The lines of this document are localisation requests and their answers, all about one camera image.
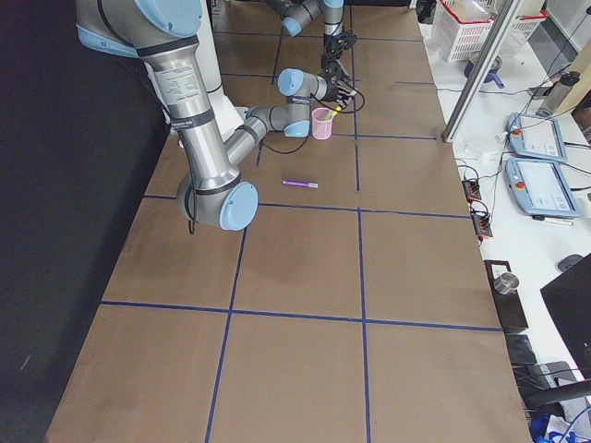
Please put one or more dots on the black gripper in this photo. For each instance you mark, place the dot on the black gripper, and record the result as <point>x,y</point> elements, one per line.
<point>333,46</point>
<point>331,88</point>

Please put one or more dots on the purple highlighter pen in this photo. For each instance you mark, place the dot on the purple highlighter pen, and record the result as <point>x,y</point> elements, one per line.
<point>296,183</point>

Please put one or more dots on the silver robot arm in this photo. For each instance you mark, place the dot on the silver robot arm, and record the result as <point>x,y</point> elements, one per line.
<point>213,192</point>
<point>296,15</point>

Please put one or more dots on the pink mesh pen holder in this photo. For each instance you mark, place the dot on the pink mesh pen holder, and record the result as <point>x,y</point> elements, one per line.
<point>321,130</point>

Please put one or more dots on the white pillar with base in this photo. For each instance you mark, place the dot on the white pillar with base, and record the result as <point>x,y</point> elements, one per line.
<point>190,79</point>

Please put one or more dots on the white plastic basket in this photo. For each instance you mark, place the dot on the white plastic basket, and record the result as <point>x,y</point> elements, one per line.
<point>460,28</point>

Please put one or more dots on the far blue teach pendant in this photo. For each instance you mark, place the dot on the far blue teach pendant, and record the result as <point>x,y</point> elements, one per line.
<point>536,137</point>

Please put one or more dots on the blue teach pendant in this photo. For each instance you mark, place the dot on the blue teach pendant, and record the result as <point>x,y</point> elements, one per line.
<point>536,137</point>
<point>540,189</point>

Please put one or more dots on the near blue teach pendant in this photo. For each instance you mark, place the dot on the near blue teach pendant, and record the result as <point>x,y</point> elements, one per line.
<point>540,189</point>

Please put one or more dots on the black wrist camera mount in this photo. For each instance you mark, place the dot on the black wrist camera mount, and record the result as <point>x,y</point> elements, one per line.
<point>345,40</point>
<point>334,72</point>

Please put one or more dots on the aluminium frame post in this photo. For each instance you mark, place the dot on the aluminium frame post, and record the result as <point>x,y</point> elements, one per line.
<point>496,36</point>

